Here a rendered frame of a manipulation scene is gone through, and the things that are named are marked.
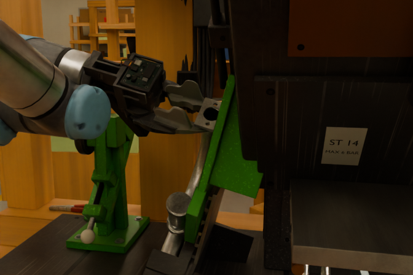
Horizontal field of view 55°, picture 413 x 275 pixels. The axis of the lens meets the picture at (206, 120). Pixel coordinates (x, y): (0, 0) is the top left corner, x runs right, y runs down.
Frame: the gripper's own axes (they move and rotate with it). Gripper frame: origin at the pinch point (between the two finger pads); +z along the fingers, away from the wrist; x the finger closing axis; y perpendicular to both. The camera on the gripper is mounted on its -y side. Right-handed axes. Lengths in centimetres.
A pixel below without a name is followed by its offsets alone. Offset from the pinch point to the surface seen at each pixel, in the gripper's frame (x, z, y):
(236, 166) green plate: -8.4, 7.3, 4.4
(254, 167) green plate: -8.0, 9.7, 4.8
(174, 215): -16.5, 0.9, -0.3
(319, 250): -21.0, 17.3, 18.2
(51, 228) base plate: -17, -30, -37
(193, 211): -15.9, 3.7, 2.3
